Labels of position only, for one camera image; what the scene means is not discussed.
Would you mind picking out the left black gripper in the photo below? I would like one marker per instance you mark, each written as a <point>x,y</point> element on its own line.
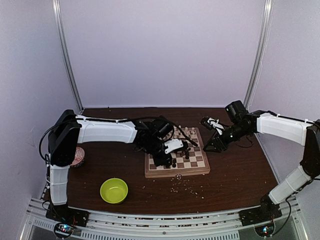
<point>160,161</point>

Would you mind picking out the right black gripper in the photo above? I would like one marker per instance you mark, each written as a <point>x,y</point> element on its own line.
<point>216,140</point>

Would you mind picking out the dark pawn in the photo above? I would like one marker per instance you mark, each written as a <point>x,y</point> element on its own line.
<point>174,163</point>

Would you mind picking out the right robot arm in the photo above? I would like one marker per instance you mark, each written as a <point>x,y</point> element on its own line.
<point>303,132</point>

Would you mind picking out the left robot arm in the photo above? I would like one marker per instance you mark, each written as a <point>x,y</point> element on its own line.
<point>147,133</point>

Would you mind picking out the pile of dark chess pieces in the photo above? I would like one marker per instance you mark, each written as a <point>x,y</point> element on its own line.
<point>185,151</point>

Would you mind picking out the wooden chess board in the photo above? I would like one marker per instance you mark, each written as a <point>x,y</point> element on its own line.
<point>197,164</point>

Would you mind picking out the green plastic bowl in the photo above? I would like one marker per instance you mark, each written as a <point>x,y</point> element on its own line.
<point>114,191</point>

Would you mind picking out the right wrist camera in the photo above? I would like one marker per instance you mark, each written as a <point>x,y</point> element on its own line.
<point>212,124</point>

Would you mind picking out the right aluminium frame post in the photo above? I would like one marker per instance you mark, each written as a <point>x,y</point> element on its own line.
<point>261,47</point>

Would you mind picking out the aluminium frame post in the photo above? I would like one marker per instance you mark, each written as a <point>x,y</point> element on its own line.
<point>65,53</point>
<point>261,47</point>

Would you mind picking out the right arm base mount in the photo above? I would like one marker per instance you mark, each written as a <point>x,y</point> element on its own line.
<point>261,219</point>

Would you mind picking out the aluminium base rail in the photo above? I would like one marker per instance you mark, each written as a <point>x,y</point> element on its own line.
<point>219,225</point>

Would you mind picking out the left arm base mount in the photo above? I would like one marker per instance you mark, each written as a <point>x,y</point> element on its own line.
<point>69,224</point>

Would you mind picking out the left aluminium frame post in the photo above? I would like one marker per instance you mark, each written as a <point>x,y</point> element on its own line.
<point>65,53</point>

